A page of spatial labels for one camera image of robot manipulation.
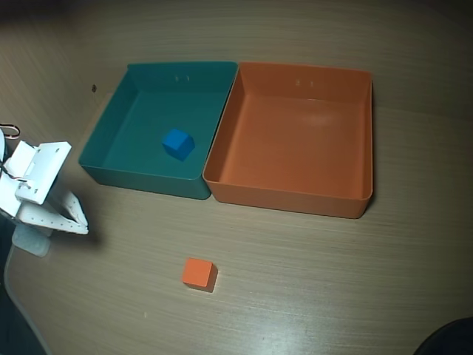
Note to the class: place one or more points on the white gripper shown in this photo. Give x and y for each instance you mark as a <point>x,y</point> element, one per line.
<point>63,220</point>

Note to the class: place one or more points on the orange cube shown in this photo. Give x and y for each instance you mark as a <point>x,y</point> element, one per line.
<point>197,273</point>

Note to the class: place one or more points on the translucent white arm base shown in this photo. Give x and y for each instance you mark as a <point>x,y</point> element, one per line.
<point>31,242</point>

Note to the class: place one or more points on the teal plastic box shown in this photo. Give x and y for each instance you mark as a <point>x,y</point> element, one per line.
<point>122,125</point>

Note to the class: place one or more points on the blue cube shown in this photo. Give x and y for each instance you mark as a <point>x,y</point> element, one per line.
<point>177,144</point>

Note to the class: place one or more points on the orange plastic box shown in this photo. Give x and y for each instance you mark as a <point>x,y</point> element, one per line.
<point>295,148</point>

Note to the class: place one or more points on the black round object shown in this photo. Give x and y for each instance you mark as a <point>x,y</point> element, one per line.
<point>451,340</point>

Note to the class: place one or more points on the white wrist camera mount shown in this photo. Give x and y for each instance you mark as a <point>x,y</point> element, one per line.
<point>44,170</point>

